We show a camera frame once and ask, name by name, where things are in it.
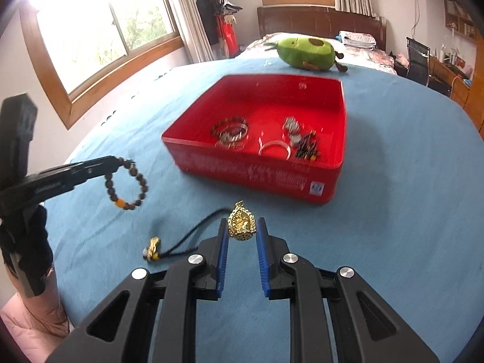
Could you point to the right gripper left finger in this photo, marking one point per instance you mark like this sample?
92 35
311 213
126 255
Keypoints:
151 316

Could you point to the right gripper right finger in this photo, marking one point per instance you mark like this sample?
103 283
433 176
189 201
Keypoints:
334 315

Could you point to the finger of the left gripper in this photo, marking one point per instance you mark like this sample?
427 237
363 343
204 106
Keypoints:
34 189

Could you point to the black cord gold charm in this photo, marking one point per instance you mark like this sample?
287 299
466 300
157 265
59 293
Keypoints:
152 252

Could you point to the gold pendant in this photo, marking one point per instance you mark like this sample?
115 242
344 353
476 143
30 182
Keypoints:
241 223

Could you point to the silver metal watch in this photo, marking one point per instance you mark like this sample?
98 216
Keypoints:
293 131

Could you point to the person left hand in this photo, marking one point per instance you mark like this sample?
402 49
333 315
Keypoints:
37 324

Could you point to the blue bed cover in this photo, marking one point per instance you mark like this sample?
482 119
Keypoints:
407 213

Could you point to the red tin box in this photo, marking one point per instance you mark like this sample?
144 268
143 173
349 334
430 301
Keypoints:
233 132

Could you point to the left beige curtain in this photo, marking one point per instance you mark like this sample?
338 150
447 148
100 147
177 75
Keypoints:
191 30

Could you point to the wooden wardrobe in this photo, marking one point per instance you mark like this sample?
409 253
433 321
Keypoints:
474 106

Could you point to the coat rack with clothes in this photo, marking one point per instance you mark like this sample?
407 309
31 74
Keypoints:
218 20

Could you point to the wooden desk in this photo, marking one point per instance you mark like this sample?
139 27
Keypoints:
453 85

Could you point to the black office chair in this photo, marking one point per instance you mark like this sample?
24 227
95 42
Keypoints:
419 67

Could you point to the green avocado plush toy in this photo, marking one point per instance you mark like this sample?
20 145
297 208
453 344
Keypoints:
307 53

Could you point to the folded floral pillow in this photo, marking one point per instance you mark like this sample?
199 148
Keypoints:
355 39

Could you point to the dark wooden headboard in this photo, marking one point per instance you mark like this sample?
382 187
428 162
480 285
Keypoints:
320 21

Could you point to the large wooden frame window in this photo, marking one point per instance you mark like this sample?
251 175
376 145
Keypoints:
82 49

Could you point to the wall shelf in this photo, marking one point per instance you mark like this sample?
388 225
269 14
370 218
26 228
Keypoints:
458 20

